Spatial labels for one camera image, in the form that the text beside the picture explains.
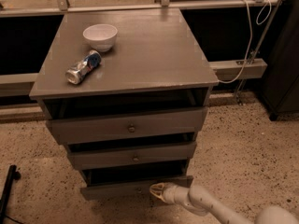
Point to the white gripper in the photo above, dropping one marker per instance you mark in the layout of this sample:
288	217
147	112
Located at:
171	194

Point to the grey bottom drawer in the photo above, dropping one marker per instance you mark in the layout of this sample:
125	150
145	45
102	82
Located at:
132	180

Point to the grey drawer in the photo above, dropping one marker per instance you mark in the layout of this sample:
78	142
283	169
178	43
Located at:
114	127
132	180
132	155

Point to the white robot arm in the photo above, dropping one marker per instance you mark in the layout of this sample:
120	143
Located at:
197	200

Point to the grey middle drawer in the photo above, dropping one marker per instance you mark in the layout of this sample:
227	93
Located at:
132	155

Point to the grey top drawer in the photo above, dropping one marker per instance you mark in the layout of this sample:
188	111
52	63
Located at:
114	127

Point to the grey wooden drawer cabinet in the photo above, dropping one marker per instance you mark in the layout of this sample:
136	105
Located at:
155	65

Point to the black stand leg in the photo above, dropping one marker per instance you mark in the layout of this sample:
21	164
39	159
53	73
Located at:
12	175

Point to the crushed silver blue can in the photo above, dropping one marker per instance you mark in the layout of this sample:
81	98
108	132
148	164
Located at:
77	72

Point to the dark cabinet at right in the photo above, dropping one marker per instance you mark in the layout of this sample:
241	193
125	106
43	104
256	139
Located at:
279	87

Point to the white ceramic bowl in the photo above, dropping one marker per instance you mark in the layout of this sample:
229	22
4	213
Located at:
101	37

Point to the thin metal pole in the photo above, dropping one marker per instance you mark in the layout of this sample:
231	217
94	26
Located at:
261	41

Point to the metal rail frame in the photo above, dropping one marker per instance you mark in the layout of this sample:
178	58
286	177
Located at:
130	6

